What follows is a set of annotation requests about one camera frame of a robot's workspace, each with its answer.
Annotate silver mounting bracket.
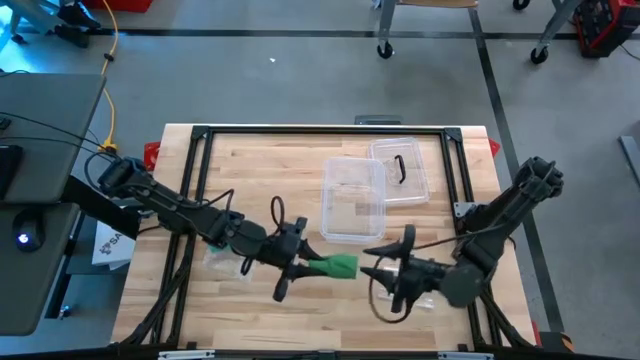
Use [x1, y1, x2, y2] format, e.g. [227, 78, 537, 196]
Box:
[453, 201, 479, 219]

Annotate black camera cable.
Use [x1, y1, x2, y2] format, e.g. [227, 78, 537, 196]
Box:
[367, 224, 509, 325]
[269, 194, 287, 232]

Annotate dark grey block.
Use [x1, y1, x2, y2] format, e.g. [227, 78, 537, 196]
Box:
[354, 114, 404, 126]

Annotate thin black desk cable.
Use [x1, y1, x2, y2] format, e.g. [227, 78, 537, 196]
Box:
[0, 112, 119, 161]

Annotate flat clear plastic bag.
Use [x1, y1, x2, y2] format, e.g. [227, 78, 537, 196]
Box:
[378, 288, 437, 312]

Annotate clear plastic bag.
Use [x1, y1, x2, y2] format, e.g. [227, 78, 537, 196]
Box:
[378, 288, 437, 312]
[202, 243, 256, 282]

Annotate person's foot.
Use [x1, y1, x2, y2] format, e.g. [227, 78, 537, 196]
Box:
[57, 2, 102, 30]
[53, 24, 92, 50]

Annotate grey cart leg with caster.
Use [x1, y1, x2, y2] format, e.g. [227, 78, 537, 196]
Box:
[376, 0, 401, 60]

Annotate black and orange box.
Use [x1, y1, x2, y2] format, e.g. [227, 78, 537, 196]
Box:
[532, 322, 575, 354]

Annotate grey chair base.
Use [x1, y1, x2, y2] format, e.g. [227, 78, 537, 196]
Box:
[7, 0, 69, 45]

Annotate clear plastic lidded container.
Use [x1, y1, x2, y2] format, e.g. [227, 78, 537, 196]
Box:
[320, 157, 388, 245]

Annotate grey desk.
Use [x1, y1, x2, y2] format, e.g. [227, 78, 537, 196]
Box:
[0, 73, 107, 337]

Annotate red crate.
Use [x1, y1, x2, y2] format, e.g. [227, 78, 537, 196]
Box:
[79, 0, 154, 14]

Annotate grey metal bar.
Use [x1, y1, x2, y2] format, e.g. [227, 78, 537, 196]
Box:
[619, 134, 640, 187]

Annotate black diagonal beam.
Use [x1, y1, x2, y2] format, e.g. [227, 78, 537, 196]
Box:
[60, 174, 142, 240]

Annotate red and black toolbox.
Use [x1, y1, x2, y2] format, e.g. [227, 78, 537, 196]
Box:
[572, 0, 640, 59]

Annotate black keyboard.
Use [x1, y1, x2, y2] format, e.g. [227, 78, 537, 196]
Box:
[0, 144, 25, 201]

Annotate white printed paper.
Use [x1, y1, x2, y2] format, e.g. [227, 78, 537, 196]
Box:
[91, 219, 137, 271]

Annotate yellow cable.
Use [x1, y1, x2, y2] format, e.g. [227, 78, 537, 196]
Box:
[98, 0, 122, 155]

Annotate black computer mouse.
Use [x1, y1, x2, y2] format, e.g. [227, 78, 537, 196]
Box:
[12, 208, 47, 254]

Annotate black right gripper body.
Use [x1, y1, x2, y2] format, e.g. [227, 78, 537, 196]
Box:
[391, 258, 448, 315]

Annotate white metal bracket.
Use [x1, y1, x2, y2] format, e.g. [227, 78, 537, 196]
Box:
[157, 349, 216, 360]
[437, 351, 496, 360]

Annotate light green elastic bandage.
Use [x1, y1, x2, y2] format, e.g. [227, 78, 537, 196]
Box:
[308, 253, 361, 281]

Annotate grey table leg with caster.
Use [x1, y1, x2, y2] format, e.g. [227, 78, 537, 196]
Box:
[529, 0, 585, 65]

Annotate black left camera cable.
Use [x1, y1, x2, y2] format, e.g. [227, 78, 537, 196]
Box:
[269, 194, 287, 232]

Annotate black right camera cable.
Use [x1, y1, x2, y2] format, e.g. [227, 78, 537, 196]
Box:
[367, 224, 509, 325]

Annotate clear lid with black handle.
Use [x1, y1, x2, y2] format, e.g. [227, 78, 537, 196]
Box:
[367, 137, 432, 207]

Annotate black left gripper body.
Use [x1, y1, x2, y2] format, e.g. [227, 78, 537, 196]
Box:
[258, 217, 310, 304]

